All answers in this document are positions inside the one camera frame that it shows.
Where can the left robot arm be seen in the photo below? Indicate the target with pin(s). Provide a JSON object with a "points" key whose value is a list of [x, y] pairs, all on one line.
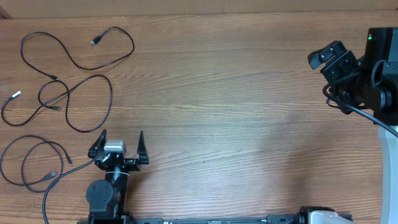
{"points": [[107, 196]]}

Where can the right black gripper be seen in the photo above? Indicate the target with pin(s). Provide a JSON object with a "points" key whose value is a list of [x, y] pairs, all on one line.
{"points": [[331, 72]]}

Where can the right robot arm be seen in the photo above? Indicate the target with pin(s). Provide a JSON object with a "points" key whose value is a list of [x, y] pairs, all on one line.
{"points": [[368, 87]]}

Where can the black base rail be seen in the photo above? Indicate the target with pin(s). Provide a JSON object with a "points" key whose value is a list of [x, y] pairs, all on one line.
{"points": [[306, 215]]}

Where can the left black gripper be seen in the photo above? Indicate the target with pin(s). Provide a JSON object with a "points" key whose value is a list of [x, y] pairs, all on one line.
{"points": [[134, 164]]}

